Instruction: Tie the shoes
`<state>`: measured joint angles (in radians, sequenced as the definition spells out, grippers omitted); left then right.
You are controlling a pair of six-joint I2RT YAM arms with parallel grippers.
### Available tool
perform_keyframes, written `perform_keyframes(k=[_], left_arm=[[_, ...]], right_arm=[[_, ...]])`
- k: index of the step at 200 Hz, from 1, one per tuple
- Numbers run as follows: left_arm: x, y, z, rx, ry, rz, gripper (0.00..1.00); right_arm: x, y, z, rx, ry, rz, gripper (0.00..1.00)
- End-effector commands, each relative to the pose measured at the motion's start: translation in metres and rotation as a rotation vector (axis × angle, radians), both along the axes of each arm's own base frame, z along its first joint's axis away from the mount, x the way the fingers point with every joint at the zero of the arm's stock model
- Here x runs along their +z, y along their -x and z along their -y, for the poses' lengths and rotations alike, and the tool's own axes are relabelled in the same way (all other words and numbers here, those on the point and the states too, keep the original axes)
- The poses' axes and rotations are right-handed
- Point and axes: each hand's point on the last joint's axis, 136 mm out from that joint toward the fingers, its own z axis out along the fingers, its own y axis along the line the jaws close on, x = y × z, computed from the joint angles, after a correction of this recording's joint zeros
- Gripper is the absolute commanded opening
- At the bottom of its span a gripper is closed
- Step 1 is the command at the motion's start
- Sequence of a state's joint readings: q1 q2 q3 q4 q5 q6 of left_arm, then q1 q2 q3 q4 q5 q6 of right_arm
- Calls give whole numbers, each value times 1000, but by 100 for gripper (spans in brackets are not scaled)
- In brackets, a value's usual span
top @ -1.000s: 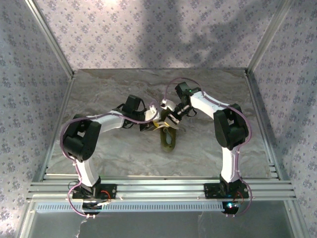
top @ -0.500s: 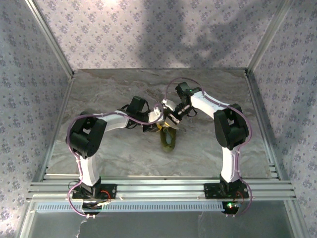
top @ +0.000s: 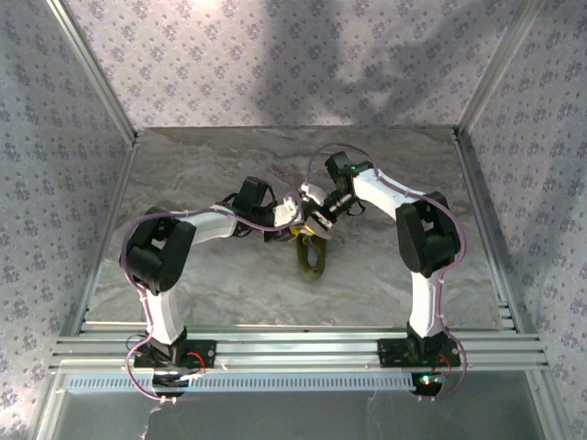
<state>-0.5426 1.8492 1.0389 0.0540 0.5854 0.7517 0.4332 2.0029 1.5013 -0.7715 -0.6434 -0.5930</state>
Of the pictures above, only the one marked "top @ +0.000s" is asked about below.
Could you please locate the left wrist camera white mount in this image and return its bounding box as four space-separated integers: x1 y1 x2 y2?
272 201 304 228

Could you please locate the aluminium mounting rail beam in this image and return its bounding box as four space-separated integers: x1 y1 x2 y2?
48 325 551 373

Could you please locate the grey metal shelf plate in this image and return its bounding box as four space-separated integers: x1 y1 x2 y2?
59 391 547 440

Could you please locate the beige shoelace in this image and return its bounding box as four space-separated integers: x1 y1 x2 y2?
293 226 332 244

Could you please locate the grey slotted cable duct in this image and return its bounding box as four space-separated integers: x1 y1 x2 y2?
63 371 416 394

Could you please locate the aluminium frame post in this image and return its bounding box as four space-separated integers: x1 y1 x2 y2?
453 0 551 138
45 0 139 144

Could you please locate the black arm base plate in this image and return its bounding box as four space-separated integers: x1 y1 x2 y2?
132 339 217 370
376 338 462 369

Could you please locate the black controller board with light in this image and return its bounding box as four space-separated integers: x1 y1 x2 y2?
411 371 445 399

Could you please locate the olive green shoe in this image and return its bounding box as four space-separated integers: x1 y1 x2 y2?
295 228 330 281

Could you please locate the aluminium frame leg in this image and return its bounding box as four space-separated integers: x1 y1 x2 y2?
34 370 70 440
526 369 574 440

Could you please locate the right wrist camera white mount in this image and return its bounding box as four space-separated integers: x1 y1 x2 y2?
298 181 325 205

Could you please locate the aluminium side rail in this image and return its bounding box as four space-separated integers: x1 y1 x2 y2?
451 127 542 336
59 139 141 336

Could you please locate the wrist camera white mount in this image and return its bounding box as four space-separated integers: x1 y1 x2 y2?
272 201 304 228
298 181 325 205

